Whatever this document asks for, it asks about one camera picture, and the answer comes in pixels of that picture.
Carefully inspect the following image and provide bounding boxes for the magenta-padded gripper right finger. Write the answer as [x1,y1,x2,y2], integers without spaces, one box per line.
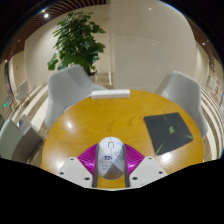
[121,143,168,188]

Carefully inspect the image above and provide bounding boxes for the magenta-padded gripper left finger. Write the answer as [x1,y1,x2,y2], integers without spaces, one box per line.
[55,143,100,188]

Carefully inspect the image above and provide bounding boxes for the white cartoon-print computer mouse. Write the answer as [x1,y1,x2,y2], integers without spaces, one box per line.
[97,136,127,181]

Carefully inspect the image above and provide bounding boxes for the black mouse pad green lines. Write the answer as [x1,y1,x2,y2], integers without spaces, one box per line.
[143,112,195,156]

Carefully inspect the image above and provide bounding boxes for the grey shell chair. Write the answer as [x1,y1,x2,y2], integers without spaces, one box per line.
[44,64,106,131]
[154,70,209,139]
[0,114,44,164]
[14,79,31,104]

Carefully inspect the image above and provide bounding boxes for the red white sign board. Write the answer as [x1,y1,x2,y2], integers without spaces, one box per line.
[211,76,223,101]

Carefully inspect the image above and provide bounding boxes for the green leafy potted plant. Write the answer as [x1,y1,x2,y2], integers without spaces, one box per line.
[47,11,107,76]

